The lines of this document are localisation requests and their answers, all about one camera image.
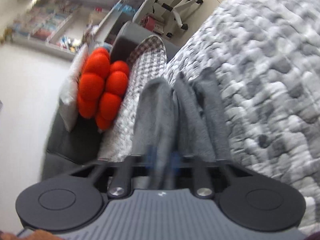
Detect rows of shelved books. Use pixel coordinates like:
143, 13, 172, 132
12, 0, 73, 40

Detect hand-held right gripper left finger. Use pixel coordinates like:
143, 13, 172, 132
69, 147, 160, 199

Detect grey white quilted blanket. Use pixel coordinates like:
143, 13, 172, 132
96, 0, 320, 233

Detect grey shirt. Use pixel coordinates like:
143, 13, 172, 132
131, 67, 230, 190

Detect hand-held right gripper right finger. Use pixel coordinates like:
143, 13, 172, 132
166, 151, 250, 199

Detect teal patterned bag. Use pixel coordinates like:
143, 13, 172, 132
114, 1, 138, 14

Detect red storage box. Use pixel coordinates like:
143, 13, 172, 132
141, 15, 165, 35

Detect dark grey sofa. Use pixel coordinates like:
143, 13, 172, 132
41, 21, 190, 180

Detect light grey pillow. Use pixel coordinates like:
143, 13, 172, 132
59, 44, 89, 132

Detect white bookshelf desk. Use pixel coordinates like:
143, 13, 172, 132
0, 0, 130, 60

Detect person's right hand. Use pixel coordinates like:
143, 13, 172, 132
0, 230, 60, 240

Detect orange pumpkin cushion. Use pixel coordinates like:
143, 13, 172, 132
96, 61, 130, 130
77, 47, 110, 119

